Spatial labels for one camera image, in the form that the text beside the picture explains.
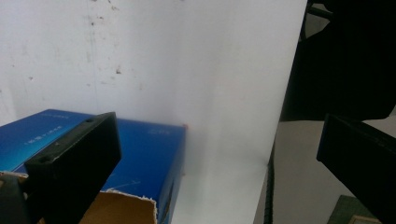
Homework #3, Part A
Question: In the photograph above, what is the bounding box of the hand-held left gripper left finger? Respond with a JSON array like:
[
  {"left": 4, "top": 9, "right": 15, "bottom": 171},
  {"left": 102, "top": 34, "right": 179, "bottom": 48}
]
[{"left": 21, "top": 111, "right": 122, "bottom": 224}]

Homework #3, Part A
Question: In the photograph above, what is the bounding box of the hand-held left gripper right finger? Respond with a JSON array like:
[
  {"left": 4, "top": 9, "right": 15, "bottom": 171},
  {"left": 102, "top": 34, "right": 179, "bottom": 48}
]
[{"left": 316, "top": 113, "right": 396, "bottom": 224}]

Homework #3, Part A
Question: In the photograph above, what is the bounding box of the blue cardboard box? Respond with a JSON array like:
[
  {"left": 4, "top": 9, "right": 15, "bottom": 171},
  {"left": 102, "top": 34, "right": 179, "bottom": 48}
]
[{"left": 0, "top": 108, "right": 187, "bottom": 224}]

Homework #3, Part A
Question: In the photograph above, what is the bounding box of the green flat object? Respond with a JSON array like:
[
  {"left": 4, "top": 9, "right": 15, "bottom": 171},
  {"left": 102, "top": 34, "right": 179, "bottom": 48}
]
[{"left": 326, "top": 194, "right": 385, "bottom": 224}]

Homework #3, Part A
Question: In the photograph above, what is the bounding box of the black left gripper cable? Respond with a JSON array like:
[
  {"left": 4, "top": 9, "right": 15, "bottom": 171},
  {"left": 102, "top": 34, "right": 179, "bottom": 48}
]
[{"left": 262, "top": 148, "right": 276, "bottom": 224}]

